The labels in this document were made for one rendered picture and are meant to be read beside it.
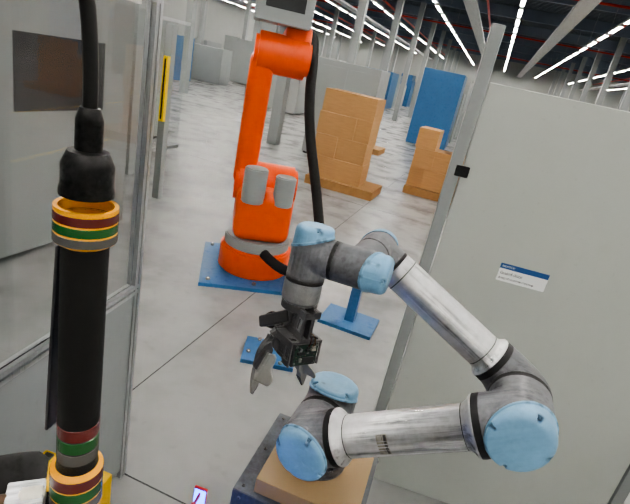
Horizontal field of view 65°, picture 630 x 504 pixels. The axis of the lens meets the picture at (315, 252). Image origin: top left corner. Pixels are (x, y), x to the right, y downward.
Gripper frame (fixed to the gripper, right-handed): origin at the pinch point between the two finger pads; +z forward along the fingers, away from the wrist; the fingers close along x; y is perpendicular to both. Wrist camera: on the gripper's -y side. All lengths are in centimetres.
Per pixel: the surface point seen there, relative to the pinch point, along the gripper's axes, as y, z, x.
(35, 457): 16.2, -7.2, -45.7
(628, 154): -15, -65, 149
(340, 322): -204, 99, 199
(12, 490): 33, -18, -50
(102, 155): 39, -49, -46
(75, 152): 38, -49, -48
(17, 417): -69, 47, -39
